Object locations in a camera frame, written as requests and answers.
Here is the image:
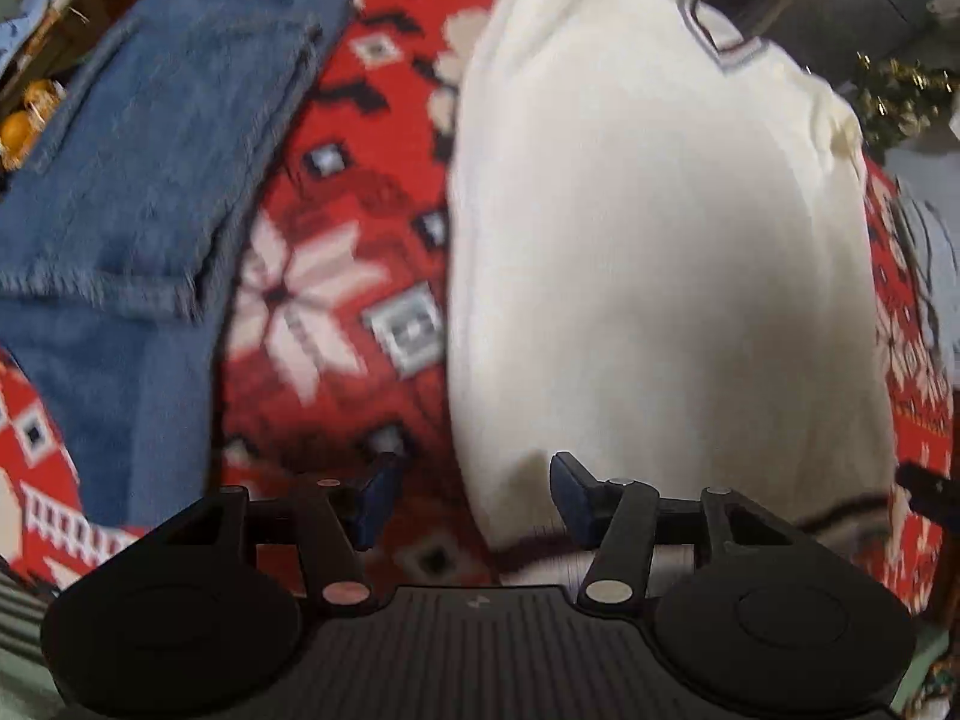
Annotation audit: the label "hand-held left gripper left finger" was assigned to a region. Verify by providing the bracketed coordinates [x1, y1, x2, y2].
[142, 452, 406, 612]

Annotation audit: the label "blue jeans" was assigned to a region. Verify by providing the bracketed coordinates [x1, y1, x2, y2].
[0, 0, 357, 530]

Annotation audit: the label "cardboard box of clutter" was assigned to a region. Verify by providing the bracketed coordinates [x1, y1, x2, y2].
[0, 0, 110, 91]

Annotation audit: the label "white knit vest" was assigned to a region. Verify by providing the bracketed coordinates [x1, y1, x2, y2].
[448, 0, 897, 586]

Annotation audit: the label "red patterned blanket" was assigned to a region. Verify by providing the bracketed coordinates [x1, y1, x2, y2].
[0, 0, 959, 661]

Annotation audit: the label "grey sweatshirt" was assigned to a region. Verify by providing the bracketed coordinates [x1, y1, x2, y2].
[896, 178, 960, 383]

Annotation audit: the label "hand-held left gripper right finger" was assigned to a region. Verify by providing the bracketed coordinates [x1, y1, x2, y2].
[550, 452, 815, 608]

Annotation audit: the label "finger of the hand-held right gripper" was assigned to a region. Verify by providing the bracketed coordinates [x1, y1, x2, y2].
[895, 461, 955, 524]

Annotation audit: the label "small Christmas tree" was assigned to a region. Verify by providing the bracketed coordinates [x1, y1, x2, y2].
[851, 51, 957, 149]

